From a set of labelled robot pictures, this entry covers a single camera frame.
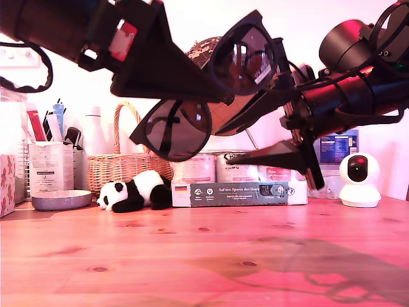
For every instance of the tin can with pink label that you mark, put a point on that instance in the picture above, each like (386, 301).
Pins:
(274, 175)

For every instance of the grey printed cardboard tray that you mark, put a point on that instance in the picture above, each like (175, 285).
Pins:
(239, 193)

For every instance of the white wall outlet plate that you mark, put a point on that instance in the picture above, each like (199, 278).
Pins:
(19, 57)

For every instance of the red flat pack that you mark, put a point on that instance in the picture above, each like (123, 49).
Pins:
(35, 126)

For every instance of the black sunglasses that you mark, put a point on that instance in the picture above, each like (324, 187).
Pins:
(236, 60)

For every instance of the white bottle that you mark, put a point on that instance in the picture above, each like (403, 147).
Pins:
(95, 134)

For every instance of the white printed carton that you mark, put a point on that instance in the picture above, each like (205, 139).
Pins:
(48, 166)

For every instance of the gingerbread print tissue box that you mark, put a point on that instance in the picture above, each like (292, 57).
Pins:
(6, 185)

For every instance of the black and white panda plush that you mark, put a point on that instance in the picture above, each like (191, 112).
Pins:
(140, 188)

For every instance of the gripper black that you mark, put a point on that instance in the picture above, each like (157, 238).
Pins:
(300, 128)
(102, 60)

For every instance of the woven wicker basket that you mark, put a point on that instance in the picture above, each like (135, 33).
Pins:
(121, 172)

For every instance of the white labelled tin can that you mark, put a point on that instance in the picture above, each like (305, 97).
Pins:
(198, 172)

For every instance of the cork globe on metal stand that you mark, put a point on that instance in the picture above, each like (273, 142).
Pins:
(199, 52)

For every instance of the small white round camera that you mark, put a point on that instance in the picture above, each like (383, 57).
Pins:
(359, 192)

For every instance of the white tube with blue cap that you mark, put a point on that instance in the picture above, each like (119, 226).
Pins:
(58, 121)

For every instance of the tin can with recycling symbol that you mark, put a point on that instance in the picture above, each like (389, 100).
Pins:
(236, 174)

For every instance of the large clear water bottle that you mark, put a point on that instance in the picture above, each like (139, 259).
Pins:
(338, 147)

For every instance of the shallow grey bowl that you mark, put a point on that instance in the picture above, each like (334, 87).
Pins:
(60, 199)

